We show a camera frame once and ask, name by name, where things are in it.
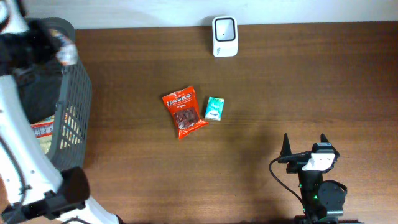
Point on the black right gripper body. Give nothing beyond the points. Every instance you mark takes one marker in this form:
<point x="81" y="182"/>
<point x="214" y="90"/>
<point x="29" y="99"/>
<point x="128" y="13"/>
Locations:
<point x="298" y="158"/>

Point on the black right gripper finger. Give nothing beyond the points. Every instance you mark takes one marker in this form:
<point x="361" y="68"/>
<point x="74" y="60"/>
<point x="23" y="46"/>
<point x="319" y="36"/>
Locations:
<point x="286" y="150"/>
<point x="323" y="138"/>

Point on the green tissue pack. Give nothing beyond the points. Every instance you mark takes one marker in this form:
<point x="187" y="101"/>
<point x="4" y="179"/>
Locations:
<point x="214" y="108"/>

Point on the red snack bag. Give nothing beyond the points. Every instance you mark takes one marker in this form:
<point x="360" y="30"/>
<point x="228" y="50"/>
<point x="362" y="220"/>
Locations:
<point x="183" y="107"/>

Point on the cream biscuit packet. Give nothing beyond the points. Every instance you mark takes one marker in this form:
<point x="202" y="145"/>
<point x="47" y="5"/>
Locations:
<point x="44" y="130"/>

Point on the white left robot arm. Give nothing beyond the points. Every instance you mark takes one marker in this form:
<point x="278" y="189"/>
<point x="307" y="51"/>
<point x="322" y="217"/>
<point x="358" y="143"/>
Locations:
<point x="34" y="187"/>

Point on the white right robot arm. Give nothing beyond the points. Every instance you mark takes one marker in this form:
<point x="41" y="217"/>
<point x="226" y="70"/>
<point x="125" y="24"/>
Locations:
<point x="322" y="200"/>

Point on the white barcode scanner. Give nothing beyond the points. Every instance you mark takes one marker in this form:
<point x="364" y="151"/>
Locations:
<point x="225" y="36"/>

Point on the grey plastic mesh basket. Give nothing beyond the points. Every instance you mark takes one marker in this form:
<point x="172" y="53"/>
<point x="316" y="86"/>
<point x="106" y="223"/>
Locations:
<point x="54" y="83"/>

